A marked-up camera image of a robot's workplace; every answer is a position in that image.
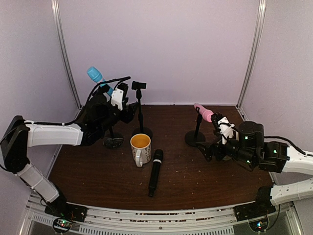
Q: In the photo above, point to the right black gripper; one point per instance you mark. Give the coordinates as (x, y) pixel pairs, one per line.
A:
(215, 149)

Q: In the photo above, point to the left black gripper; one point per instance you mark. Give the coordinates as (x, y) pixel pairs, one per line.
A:
(124, 112)

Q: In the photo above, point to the short stand with clip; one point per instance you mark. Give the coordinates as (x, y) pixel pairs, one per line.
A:
(192, 137)

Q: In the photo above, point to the short stand with taped base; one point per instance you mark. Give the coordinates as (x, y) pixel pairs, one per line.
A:
(112, 139)

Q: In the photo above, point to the tall black phone stand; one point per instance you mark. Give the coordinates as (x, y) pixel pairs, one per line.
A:
(138, 86)

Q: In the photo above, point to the pink toy microphone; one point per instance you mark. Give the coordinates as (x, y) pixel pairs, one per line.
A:
(204, 112)

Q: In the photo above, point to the blue toy microphone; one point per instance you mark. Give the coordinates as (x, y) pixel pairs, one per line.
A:
(96, 76)

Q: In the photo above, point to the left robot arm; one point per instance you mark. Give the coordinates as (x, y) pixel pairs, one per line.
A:
(97, 117)

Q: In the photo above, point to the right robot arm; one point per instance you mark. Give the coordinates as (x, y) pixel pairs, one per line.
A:
(247, 144)

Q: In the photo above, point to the white mug orange inside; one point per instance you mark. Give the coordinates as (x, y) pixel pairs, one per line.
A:
(141, 149)

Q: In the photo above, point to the black wireless microphone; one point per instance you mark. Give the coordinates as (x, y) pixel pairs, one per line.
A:
(157, 162)

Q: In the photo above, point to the front aluminium rail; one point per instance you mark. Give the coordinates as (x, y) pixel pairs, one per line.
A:
(212, 221)

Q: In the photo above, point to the right aluminium frame post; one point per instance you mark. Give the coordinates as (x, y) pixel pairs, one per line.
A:
(253, 52)

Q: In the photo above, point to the aluminium frame post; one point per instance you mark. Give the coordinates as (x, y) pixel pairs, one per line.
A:
(253, 52)
(65, 58)

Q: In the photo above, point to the left aluminium frame post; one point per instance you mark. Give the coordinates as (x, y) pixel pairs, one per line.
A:
(65, 58)

